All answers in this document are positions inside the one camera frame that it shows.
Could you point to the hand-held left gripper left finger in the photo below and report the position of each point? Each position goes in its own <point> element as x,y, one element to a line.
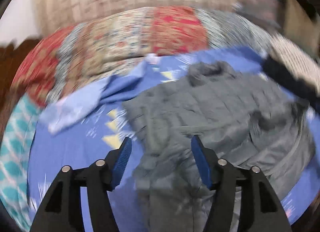
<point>122,161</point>

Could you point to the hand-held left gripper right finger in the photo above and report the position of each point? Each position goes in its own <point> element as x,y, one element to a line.
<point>201,161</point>

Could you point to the grey puffer jacket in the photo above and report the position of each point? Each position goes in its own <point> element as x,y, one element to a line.
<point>212,109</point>

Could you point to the blue printed bed sheet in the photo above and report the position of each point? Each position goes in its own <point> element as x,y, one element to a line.
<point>75,146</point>

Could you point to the teal wave patterned cloth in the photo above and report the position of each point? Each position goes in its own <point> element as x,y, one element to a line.
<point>15,146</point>

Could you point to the red patterned quilt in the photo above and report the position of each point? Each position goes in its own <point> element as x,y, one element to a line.
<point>125,36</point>

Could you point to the white dotted cloth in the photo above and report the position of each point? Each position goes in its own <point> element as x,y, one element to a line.
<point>295,54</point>

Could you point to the carved wooden headboard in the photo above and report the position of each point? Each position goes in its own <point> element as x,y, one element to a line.
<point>10,71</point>

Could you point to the folded red grey cloth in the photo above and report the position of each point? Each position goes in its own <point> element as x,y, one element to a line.
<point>260,1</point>

